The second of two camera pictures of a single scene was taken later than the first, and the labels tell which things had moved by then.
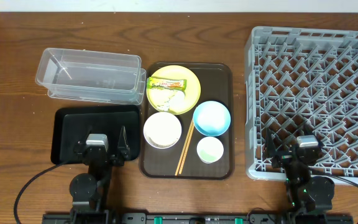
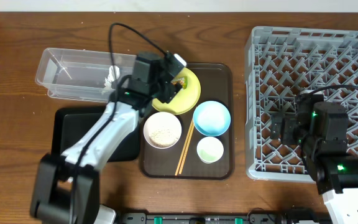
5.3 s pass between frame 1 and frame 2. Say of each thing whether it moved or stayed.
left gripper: moved
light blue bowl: stayed
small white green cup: stayed
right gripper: moved
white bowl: stayed
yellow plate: stayed
